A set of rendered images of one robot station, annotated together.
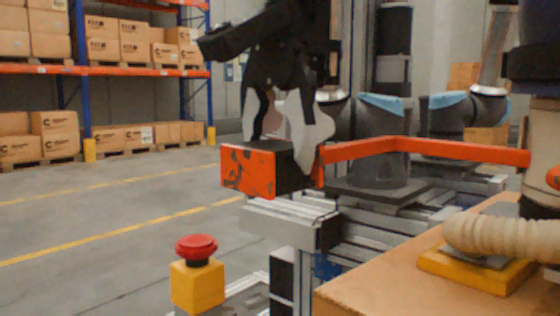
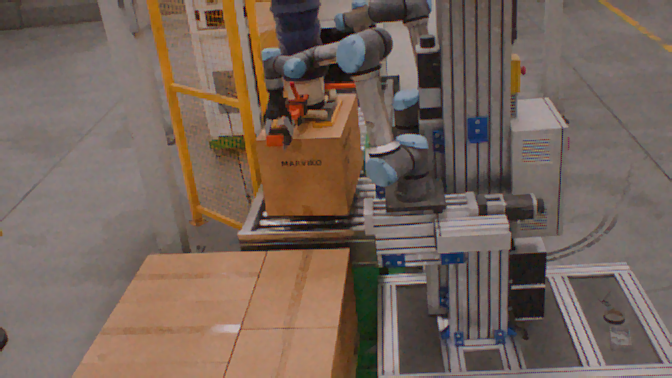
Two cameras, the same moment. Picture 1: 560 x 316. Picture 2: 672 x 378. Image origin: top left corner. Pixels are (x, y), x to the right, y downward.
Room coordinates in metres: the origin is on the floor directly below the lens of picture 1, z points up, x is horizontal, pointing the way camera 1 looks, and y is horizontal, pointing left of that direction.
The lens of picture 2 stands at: (3.17, -2.20, 2.24)
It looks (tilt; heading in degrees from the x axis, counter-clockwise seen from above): 26 degrees down; 144
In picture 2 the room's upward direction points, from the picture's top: 6 degrees counter-clockwise
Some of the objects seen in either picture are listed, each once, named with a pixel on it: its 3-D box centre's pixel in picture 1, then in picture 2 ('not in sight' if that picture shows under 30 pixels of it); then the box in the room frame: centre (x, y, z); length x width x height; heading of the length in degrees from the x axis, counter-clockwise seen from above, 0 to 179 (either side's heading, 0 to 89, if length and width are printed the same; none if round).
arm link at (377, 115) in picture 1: (376, 118); (408, 106); (1.06, -0.26, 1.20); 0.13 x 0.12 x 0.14; 79
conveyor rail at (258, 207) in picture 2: not in sight; (284, 155); (-0.36, -0.05, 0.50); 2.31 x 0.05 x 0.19; 136
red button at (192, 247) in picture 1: (196, 251); not in sight; (0.64, 0.13, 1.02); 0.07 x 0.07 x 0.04
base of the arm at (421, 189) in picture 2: (444, 143); (413, 181); (1.43, -0.59, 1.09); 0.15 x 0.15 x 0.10
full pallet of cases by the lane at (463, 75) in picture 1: (473, 107); not in sight; (8.01, -3.85, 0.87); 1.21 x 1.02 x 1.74; 139
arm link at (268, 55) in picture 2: not in sight; (272, 63); (0.89, -0.81, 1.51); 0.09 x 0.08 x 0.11; 8
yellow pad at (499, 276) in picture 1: (510, 226); (327, 110); (0.55, -0.33, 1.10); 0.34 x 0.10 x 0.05; 133
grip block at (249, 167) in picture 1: (271, 165); not in sight; (0.46, 0.00, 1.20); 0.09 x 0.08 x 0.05; 43
